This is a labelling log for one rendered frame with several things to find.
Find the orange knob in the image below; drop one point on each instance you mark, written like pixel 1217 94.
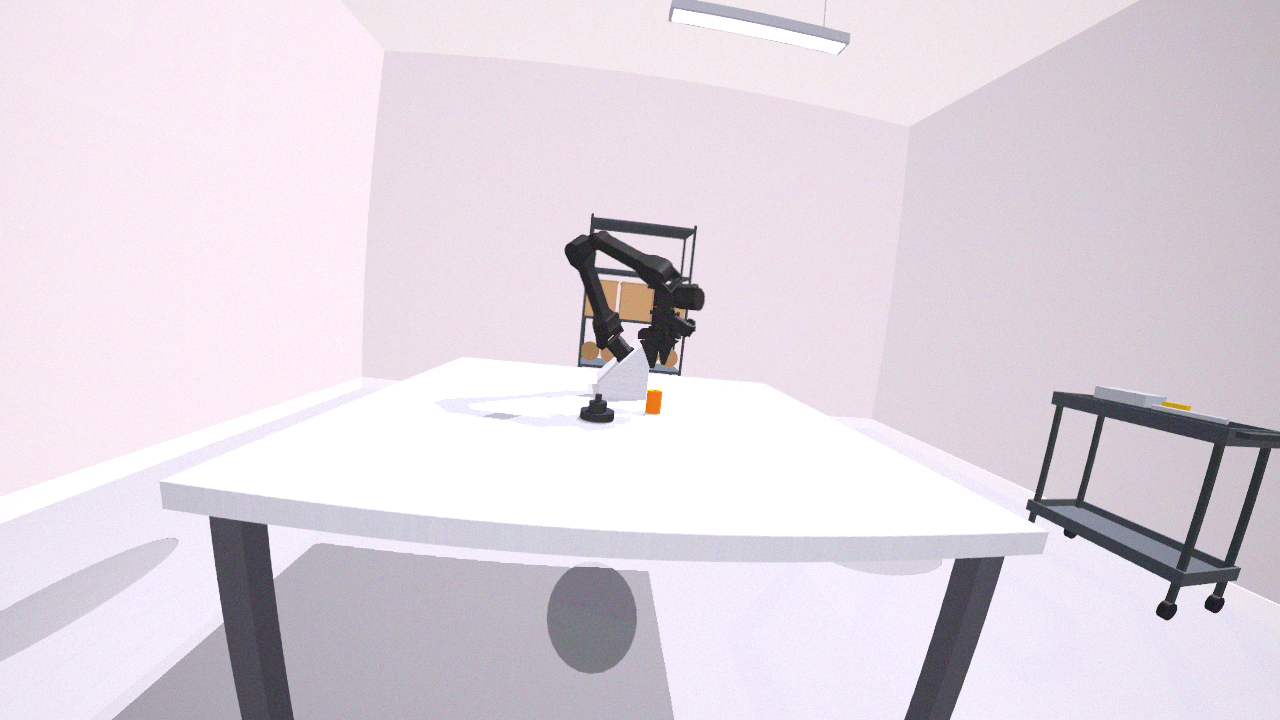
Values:
pixel 653 401

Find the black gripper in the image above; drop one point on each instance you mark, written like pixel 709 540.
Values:
pixel 658 337

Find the dark grey round pedestal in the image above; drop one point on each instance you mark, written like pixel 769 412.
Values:
pixel 597 411

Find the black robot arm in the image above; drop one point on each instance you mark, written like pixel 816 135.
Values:
pixel 652 269

